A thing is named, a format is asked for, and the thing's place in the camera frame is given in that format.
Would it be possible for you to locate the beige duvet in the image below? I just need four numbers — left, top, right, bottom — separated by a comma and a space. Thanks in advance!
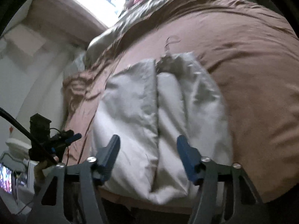
85, 0, 211, 68

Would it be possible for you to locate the glowing screen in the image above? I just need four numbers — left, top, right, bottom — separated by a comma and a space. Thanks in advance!
0, 163, 12, 194

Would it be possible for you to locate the pink curtain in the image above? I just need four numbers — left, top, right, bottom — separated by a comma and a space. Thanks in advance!
24, 0, 107, 47

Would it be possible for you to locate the large beige jacket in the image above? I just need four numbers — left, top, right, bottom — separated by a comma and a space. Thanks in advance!
90, 53, 233, 207

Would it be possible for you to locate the brown bed sheet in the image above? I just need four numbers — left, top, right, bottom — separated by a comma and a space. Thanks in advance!
63, 0, 298, 212

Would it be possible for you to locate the person's left hand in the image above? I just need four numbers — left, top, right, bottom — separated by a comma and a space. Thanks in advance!
33, 155, 59, 195

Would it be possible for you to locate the black cable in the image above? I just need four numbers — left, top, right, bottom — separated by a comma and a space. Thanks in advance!
0, 107, 36, 143

